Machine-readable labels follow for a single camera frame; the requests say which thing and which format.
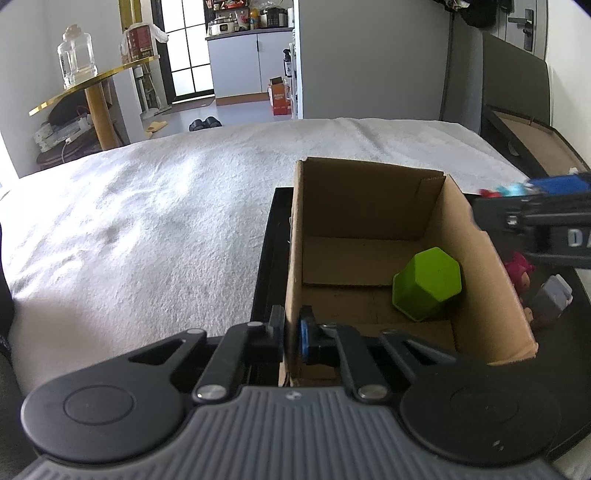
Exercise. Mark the dark grey chair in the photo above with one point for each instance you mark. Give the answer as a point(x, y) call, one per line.
point(515, 78)

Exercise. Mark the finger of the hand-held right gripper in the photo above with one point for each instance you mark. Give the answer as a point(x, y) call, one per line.
point(496, 213)
point(563, 183)

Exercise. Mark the black kitchen appliance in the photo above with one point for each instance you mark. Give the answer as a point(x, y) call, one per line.
point(274, 17)

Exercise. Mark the red can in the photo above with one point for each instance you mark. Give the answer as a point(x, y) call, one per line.
point(138, 41)

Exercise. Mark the small pale wooden piece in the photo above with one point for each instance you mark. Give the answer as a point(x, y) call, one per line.
point(529, 315)

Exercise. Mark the orange cardboard box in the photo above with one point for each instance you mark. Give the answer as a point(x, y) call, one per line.
point(280, 99)

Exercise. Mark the green hexagonal block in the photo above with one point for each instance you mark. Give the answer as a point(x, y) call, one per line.
point(427, 284)

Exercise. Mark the gold round table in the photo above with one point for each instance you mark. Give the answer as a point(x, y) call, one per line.
point(99, 110)

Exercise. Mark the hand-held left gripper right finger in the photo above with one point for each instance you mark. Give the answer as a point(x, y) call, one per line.
point(304, 339)

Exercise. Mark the white kitchen cabinet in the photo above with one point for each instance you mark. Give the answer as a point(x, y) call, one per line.
point(251, 64)

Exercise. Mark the cardboard-lined tray on chair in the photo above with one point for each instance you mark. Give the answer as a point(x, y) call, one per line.
point(535, 138)

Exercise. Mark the black hanging clothes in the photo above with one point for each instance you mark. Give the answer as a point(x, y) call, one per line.
point(471, 11)

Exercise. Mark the white rice cooker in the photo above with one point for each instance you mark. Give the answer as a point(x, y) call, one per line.
point(222, 26)

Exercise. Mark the yellow slipper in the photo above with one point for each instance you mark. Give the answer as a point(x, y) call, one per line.
point(157, 127)

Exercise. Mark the white power strip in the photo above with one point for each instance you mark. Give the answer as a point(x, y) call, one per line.
point(60, 134)

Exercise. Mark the brown cardboard box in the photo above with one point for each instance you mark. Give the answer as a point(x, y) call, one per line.
point(480, 286)

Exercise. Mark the black tray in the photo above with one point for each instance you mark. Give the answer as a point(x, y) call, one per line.
point(272, 240)

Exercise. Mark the pale rectangular block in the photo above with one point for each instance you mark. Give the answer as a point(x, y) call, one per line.
point(550, 295)

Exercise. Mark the pink toy figure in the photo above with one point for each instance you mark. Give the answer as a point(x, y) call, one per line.
point(518, 272)

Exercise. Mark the clear glass jar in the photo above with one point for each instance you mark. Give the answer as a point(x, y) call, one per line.
point(76, 57)

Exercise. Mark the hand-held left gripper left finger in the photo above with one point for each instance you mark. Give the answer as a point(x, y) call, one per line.
point(277, 334)

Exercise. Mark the black spray bottle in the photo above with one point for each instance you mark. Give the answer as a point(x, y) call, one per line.
point(288, 62)

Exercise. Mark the black door lock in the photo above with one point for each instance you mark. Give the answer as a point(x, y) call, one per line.
point(524, 27)

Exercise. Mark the black slippers pair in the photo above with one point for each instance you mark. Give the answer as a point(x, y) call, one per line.
point(204, 123)

